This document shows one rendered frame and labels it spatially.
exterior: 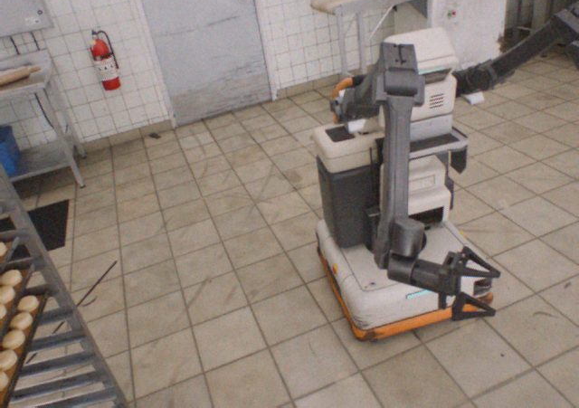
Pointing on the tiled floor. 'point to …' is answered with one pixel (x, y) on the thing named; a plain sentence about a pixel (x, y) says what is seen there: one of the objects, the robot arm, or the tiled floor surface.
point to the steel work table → (49, 156)
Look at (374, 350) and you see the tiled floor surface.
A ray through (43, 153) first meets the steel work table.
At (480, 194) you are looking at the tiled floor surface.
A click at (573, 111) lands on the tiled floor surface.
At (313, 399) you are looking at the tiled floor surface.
